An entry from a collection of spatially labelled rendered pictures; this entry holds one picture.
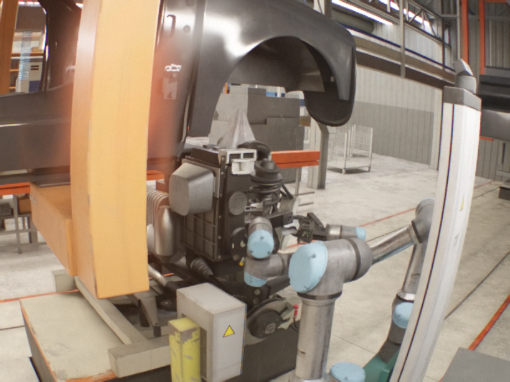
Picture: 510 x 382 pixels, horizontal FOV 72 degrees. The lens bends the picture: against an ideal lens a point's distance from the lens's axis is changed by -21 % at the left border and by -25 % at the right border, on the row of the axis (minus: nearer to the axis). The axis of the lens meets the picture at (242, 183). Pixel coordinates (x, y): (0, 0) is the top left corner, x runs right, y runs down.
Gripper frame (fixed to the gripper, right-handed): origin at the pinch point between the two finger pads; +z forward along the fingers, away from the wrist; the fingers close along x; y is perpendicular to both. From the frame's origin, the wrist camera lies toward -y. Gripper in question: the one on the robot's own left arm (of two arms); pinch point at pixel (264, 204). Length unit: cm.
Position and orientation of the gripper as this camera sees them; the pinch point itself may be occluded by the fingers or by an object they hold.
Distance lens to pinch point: 165.4
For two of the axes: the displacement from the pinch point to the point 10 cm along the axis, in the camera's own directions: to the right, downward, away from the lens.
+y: -10.0, 0.5, 0.4
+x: 0.6, 9.5, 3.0
